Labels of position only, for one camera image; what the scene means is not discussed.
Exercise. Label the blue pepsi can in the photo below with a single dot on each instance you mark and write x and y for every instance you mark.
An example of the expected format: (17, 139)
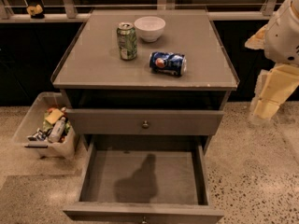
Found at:
(171, 63)

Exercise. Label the white ceramic bowl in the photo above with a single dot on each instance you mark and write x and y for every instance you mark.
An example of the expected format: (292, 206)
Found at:
(149, 28)

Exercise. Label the grey drawer cabinet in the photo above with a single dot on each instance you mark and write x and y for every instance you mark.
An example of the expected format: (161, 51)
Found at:
(93, 75)

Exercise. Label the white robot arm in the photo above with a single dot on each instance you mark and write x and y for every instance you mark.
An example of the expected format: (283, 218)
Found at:
(279, 39)

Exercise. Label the metal window railing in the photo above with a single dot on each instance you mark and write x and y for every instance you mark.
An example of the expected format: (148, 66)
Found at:
(80, 10)

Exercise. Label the yellow sponge in bin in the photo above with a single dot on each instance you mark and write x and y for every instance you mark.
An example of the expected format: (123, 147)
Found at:
(54, 116)

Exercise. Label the grey drawer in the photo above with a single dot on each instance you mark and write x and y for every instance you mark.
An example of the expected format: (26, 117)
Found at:
(144, 179)
(147, 122)

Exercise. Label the green soda can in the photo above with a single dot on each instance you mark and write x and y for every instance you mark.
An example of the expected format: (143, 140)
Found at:
(126, 38)

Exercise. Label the clear plastic storage bin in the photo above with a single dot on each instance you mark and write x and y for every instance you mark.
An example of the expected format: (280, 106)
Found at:
(34, 122)

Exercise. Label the yellow black toy on ledge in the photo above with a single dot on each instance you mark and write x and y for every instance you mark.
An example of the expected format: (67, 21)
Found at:
(36, 12)

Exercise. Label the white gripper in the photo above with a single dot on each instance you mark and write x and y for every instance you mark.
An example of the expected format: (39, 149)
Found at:
(282, 37)

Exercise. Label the grey top drawer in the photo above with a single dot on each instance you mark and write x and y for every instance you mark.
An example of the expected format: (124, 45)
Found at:
(147, 122)

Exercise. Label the plastic water bottle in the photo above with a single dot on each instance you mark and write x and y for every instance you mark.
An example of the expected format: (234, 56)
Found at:
(57, 130)

